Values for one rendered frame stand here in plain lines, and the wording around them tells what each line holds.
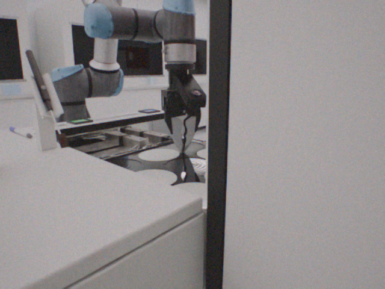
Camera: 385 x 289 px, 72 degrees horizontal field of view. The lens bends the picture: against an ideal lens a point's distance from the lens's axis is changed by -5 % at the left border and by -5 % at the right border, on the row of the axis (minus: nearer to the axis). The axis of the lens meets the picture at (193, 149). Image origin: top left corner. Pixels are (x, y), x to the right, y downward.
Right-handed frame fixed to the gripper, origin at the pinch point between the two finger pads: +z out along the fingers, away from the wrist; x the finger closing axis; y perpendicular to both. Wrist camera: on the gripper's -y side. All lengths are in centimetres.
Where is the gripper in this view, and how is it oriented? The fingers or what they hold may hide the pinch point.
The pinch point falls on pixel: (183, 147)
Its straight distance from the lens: 69.0
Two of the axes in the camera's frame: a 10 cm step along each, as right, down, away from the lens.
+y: -3.6, -2.5, 9.0
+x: -9.3, 1.0, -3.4
